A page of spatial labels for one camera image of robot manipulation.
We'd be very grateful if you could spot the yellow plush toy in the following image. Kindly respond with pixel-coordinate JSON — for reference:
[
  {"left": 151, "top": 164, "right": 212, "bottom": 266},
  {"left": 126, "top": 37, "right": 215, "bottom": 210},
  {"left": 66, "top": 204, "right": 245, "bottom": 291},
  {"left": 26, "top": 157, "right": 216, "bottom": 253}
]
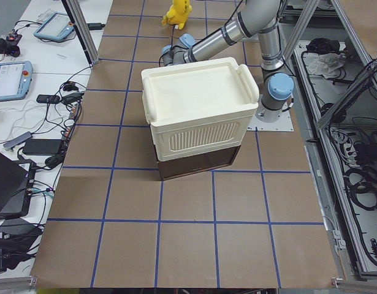
[{"left": 161, "top": 0, "right": 192, "bottom": 30}]

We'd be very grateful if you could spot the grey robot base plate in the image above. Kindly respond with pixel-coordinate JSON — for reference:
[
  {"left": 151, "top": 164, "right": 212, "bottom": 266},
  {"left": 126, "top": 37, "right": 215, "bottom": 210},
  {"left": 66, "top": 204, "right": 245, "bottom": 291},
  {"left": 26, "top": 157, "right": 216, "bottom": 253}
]
[{"left": 247, "top": 112, "right": 294, "bottom": 132}]

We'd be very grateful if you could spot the black power adapter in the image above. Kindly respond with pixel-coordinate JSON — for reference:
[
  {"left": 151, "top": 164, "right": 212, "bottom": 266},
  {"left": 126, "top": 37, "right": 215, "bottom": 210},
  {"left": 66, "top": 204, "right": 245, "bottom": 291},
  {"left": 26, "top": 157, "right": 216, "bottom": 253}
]
[{"left": 87, "top": 22, "right": 105, "bottom": 31}]

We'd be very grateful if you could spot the white cloth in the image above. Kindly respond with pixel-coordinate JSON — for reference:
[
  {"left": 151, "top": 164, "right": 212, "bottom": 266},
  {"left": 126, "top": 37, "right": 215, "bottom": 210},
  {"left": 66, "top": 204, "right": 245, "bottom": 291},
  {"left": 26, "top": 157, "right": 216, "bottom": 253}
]
[{"left": 307, "top": 53, "right": 346, "bottom": 79}]

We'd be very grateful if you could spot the aluminium frame post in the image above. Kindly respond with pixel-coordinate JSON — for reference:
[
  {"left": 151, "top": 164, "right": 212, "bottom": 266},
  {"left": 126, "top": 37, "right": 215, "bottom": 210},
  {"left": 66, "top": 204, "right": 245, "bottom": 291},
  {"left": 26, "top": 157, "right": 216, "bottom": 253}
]
[{"left": 61, "top": 0, "right": 99, "bottom": 66}]

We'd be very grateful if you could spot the black laptop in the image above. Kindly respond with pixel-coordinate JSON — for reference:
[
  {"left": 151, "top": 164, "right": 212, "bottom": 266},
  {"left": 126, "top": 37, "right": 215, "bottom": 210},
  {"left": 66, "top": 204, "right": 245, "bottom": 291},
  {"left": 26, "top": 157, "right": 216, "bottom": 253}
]
[{"left": 0, "top": 153, "right": 36, "bottom": 220}]

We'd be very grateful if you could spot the black power brick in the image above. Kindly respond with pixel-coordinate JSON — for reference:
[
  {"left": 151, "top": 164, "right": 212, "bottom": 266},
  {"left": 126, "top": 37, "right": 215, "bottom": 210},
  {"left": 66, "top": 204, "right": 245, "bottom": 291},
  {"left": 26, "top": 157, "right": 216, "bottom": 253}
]
[{"left": 23, "top": 138, "right": 61, "bottom": 156}]

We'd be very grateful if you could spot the blue teach pendant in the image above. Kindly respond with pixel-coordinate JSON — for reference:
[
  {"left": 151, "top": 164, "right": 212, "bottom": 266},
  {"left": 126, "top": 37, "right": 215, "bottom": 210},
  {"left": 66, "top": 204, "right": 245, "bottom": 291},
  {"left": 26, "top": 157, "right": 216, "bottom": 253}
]
[
  {"left": 33, "top": 12, "right": 74, "bottom": 43},
  {"left": 0, "top": 61, "right": 33, "bottom": 102}
]

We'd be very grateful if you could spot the blue teach pendant near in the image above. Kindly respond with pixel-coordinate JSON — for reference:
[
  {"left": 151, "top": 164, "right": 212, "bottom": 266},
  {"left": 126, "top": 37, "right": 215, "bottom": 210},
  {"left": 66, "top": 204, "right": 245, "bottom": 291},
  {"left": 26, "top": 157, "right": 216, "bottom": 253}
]
[{"left": 0, "top": 61, "right": 33, "bottom": 102}]

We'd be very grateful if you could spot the dark brown wooden drawer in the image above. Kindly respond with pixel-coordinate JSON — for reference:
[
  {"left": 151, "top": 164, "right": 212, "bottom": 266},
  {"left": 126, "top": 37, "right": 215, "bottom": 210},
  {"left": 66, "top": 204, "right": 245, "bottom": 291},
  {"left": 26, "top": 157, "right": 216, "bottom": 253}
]
[{"left": 156, "top": 146, "right": 241, "bottom": 181}]

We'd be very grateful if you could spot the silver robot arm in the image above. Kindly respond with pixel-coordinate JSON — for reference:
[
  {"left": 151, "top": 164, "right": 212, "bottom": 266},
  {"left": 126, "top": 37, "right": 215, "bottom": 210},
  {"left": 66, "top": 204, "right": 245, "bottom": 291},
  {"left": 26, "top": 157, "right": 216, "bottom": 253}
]
[{"left": 153, "top": 1, "right": 294, "bottom": 123}]

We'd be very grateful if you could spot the cream plastic storage box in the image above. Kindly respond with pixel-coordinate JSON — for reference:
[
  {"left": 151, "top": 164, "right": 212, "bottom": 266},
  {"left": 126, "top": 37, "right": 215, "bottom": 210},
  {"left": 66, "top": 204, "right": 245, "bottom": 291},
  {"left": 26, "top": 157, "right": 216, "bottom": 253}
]
[{"left": 141, "top": 58, "right": 259, "bottom": 161}]

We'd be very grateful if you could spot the blue teach pendant far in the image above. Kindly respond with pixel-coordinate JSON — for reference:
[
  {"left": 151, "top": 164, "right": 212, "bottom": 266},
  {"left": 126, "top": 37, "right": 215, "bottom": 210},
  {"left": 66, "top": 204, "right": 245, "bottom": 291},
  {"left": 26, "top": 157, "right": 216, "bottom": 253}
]
[{"left": 33, "top": 12, "right": 74, "bottom": 43}]

